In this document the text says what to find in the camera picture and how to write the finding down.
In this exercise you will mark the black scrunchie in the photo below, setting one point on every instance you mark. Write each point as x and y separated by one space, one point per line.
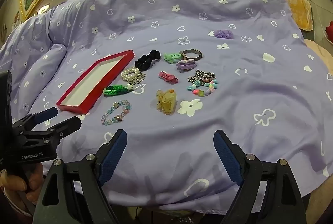
141 61

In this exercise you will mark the orange towel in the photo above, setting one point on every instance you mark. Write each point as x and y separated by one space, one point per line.
299 10

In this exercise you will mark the red object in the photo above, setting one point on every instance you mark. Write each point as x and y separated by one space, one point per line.
330 32

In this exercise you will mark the yellow hair claw clip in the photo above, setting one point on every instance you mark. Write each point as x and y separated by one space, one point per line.
166 103

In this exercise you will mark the metal bangle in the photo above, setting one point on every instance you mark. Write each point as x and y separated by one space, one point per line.
198 55

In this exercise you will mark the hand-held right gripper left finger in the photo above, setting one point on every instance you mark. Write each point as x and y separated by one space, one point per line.
114 151

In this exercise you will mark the person's left hand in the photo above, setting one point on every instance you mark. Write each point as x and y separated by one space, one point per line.
34 178

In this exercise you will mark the purple flower print blanket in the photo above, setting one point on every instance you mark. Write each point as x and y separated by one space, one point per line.
208 122

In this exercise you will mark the purple flower hair accessory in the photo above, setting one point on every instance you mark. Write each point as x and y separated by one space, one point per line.
223 33

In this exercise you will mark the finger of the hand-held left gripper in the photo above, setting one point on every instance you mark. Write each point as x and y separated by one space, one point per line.
49 113
68 125

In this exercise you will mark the red shallow box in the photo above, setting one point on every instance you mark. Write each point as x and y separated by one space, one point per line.
88 83

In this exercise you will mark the pink hair clip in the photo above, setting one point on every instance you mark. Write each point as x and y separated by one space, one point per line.
167 77

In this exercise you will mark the peach cloth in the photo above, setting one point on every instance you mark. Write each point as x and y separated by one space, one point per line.
322 54

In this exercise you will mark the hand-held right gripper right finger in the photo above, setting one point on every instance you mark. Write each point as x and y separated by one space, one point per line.
229 154

